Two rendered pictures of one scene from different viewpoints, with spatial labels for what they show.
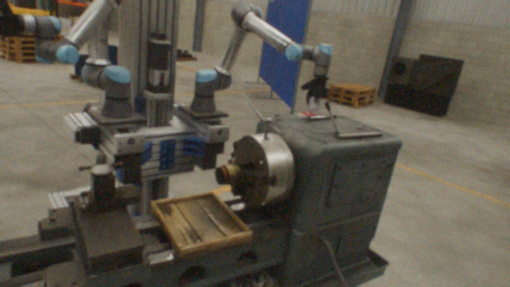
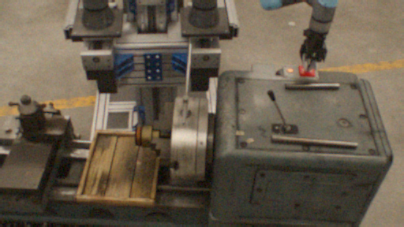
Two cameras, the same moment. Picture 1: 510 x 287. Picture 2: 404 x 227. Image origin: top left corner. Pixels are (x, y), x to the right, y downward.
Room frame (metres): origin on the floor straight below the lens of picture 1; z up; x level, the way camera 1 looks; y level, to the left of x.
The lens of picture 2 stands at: (0.47, -0.76, 2.40)
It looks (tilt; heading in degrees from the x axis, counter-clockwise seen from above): 45 degrees down; 35
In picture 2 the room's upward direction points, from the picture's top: 3 degrees clockwise
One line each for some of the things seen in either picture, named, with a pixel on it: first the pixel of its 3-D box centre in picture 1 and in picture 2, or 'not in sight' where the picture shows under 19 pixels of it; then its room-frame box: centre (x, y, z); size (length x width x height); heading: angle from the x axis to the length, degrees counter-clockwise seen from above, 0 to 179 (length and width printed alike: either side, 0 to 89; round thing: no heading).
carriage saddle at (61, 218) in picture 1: (90, 238); (23, 158); (1.02, 0.52, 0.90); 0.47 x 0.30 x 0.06; 34
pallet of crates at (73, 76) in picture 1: (104, 63); not in sight; (7.79, 3.55, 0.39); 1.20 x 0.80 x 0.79; 147
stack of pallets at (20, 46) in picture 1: (33, 46); not in sight; (9.05, 6.00, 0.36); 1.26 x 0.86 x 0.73; 150
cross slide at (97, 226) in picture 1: (103, 221); (32, 148); (1.06, 0.49, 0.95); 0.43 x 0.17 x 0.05; 34
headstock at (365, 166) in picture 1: (322, 163); (290, 143); (1.64, -0.36, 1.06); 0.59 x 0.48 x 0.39; 124
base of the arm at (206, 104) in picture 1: (203, 101); (203, 10); (1.98, 0.32, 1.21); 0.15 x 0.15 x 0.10
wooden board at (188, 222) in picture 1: (199, 219); (122, 165); (1.25, 0.18, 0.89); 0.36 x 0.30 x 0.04; 34
